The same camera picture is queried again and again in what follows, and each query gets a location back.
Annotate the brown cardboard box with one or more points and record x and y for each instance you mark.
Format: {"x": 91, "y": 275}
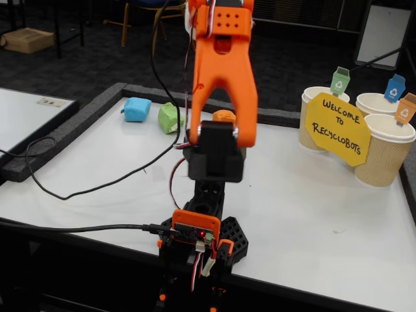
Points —
{"x": 29, "y": 40}

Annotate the blue paper rubbish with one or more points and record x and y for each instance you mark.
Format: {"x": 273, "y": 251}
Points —
{"x": 136, "y": 110}

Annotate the green paper rubbish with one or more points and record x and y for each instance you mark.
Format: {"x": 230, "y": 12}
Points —
{"x": 167, "y": 118}

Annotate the orange and black robot arm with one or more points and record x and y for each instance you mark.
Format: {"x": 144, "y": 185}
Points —
{"x": 224, "y": 81}

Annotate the green recycling bin label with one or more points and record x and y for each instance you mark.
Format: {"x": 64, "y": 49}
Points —
{"x": 339, "y": 83}

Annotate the short dark grey foam strip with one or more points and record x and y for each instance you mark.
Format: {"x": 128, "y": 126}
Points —
{"x": 279, "y": 118}

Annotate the beige ribbed paper cup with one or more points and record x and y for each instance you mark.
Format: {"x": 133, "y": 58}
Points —
{"x": 370, "y": 102}
{"x": 377, "y": 162}
{"x": 308, "y": 136}

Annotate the white table with black edge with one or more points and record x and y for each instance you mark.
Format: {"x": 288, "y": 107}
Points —
{"x": 19, "y": 117}

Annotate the black metal stand bar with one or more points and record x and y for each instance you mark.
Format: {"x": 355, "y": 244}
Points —
{"x": 386, "y": 54}

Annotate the black metal furniture frame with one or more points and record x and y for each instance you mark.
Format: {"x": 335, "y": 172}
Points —
{"x": 58, "y": 32}

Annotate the small handwritten paper sticker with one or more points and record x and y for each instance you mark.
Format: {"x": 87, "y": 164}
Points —
{"x": 50, "y": 102}

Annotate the orange controller board holder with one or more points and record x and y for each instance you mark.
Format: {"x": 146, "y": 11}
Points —
{"x": 195, "y": 221}

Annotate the blue recycling bin label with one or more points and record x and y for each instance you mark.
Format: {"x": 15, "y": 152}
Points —
{"x": 394, "y": 89}

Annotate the yellow welcome paper sign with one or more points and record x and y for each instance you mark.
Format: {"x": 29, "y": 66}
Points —
{"x": 338, "y": 130}

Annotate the white panel with black frame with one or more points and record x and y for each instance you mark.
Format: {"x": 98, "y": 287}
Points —
{"x": 380, "y": 32}

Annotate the orange recycling bin label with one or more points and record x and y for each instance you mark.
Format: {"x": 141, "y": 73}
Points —
{"x": 406, "y": 110}

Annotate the orange paper rubbish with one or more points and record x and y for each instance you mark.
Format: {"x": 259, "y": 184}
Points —
{"x": 224, "y": 116}

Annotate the dark grey foam border strip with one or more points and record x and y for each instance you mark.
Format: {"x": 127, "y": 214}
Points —
{"x": 65, "y": 131}
{"x": 146, "y": 92}
{"x": 412, "y": 185}

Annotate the gold framed blue chair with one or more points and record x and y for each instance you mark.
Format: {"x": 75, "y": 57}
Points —
{"x": 124, "y": 29}

